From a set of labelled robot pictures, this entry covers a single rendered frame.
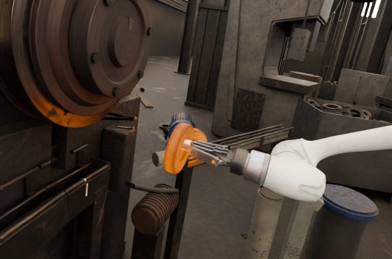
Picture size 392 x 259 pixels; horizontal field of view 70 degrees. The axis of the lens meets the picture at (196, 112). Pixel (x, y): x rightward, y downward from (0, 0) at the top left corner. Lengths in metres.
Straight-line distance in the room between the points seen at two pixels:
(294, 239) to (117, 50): 1.18
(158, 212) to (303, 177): 0.57
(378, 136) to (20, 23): 0.85
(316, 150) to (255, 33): 2.53
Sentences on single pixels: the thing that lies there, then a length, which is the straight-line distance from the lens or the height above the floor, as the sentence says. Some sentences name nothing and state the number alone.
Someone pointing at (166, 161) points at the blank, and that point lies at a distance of 0.81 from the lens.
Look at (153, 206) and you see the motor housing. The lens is 1.12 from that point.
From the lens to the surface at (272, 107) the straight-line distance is 3.28.
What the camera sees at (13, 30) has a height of 1.11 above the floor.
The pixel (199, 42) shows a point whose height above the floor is 1.13.
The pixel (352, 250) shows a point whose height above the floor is 0.18.
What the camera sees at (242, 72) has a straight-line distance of 3.37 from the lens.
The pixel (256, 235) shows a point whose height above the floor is 0.32.
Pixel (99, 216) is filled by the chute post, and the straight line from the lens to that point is 1.02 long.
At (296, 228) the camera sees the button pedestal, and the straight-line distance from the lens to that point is 1.48.
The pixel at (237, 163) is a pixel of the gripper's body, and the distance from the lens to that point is 0.79.
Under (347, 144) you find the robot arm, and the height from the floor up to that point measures 0.94.
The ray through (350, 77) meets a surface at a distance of 4.99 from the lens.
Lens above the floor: 1.15
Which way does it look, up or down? 14 degrees down
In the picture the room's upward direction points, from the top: 10 degrees clockwise
